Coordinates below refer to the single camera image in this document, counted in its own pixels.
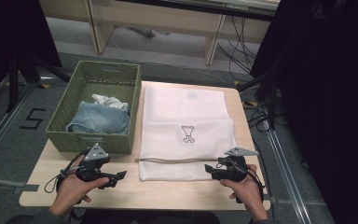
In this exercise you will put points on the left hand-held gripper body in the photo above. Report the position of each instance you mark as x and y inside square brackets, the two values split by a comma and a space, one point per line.
[94, 168]

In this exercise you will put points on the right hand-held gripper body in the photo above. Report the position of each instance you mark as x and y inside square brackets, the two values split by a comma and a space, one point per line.
[234, 169]

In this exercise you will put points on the light blue denim jeans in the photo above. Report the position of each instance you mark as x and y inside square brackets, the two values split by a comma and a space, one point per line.
[101, 119]

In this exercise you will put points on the white mesh laundry bag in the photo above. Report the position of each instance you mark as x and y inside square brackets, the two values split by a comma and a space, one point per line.
[183, 109]

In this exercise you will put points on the white garment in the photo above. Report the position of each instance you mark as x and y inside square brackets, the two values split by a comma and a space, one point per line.
[110, 101]

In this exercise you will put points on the green woven basket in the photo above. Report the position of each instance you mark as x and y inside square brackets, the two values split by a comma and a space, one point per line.
[90, 77]

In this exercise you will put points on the person's right hand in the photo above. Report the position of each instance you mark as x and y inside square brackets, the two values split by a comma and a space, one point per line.
[248, 193]

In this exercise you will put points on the person's left hand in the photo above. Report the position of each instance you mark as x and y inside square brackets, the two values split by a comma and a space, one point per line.
[71, 193]

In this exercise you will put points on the black curtain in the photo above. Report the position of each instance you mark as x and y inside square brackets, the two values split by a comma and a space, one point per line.
[320, 93]
[9, 37]

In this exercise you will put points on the black metal stand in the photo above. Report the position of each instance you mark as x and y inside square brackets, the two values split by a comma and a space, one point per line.
[15, 81]

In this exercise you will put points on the grey power strip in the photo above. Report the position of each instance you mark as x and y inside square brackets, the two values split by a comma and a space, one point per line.
[144, 32]

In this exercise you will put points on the light wooden desk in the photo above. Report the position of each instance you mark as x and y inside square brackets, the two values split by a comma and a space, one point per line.
[155, 21]

